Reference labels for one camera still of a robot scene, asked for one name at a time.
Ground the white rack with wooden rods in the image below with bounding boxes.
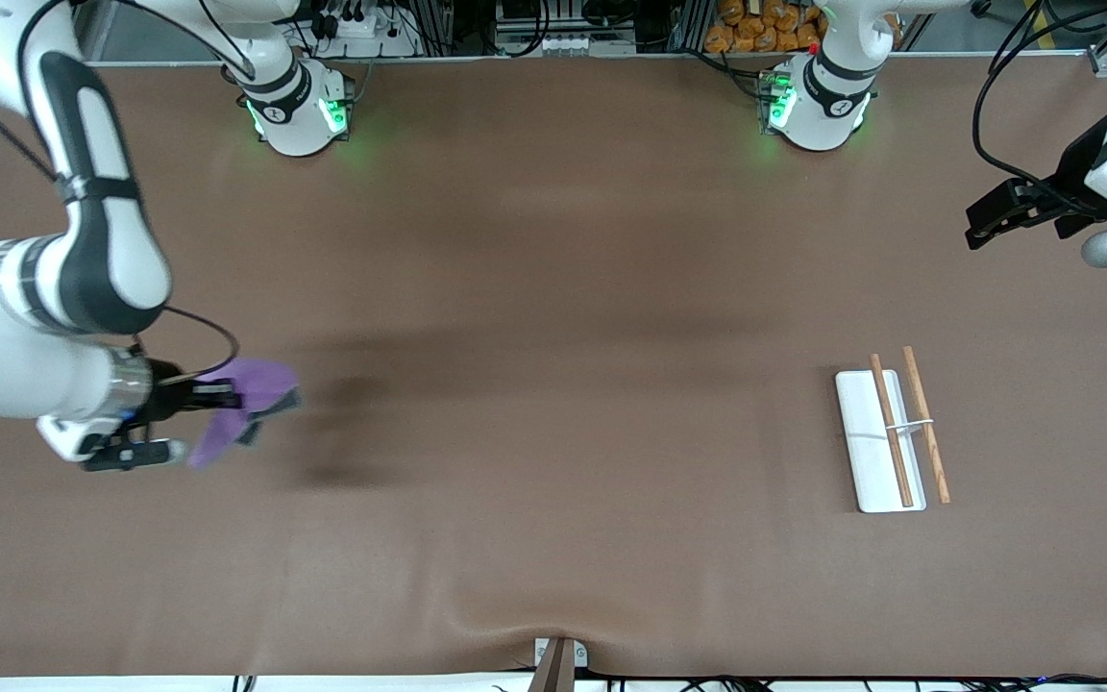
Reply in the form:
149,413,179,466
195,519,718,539
834,346,952,514

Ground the pile of orange packets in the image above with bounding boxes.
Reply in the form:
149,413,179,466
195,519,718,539
704,0,828,55

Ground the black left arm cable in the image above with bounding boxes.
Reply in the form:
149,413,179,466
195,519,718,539
972,0,1107,198

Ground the metal table clamp bracket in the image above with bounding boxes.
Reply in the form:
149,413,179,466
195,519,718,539
532,636,589,692

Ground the brown table mat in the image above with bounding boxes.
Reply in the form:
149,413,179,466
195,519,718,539
0,53,1107,680

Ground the purple grey towel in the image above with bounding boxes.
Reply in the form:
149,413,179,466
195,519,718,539
188,358,303,470

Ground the white power strip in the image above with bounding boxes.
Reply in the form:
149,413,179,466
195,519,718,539
318,0,417,59

